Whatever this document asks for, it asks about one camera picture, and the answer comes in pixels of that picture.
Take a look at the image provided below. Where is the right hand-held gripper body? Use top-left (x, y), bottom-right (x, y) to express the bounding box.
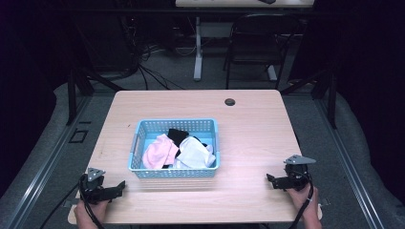
top-left (283, 154), bottom-right (317, 193)

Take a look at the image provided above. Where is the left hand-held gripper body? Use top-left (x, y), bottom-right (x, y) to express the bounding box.
top-left (78, 167), bottom-right (111, 205)

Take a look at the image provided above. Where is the person's right hand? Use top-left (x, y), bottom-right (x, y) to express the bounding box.
top-left (286, 182), bottom-right (320, 219)

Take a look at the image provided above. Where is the person's left hand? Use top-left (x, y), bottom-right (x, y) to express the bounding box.
top-left (74, 198), bottom-right (110, 225)

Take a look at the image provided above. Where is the pink cloth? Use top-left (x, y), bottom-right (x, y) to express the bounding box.
top-left (141, 133), bottom-right (180, 170)

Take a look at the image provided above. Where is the blue plastic basket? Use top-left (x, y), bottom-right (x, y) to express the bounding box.
top-left (127, 118), bottom-right (222, 179)

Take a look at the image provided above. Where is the black cloth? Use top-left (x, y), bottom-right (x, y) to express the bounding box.
top-left (161, 128), bottom-right (208, 170)

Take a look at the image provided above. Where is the white cloth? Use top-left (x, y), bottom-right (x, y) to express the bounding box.
top-left (173, 135), bottom-right (217, 170)

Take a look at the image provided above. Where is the black metal stand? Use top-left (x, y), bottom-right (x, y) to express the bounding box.
top-left (64, 18), bottom-right (126, 127)
top-left (280, 62), bottom-right (339, 130)

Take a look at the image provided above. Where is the black folding chair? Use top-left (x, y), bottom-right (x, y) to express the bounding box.
top-left (222, 12), bottom-right (302, 91)

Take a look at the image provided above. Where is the white desk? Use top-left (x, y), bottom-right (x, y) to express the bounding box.
top-left (174, 0), bottom-right (316, 82)

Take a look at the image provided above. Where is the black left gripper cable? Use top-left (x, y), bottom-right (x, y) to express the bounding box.
top-left (39, 173), bottom-right (107, 229)

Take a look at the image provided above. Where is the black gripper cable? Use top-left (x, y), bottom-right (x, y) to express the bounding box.
top-left (39, 173), bottom-right (107, 229)
top-left (288, 171), bottom-right (315, 229)

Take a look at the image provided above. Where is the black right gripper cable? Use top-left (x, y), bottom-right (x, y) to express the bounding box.
top-left (288, 171), bottom-right (315, 229)

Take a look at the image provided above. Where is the grey metal floor rail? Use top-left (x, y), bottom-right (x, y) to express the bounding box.
top-left (0, 94), bottom-right (94, 229)
top-left (312, 94), bottom-right (387, 229)

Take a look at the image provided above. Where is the bundle of black floor cables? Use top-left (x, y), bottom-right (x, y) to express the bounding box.
top-left (117, 13), bottom-right (196, 92)

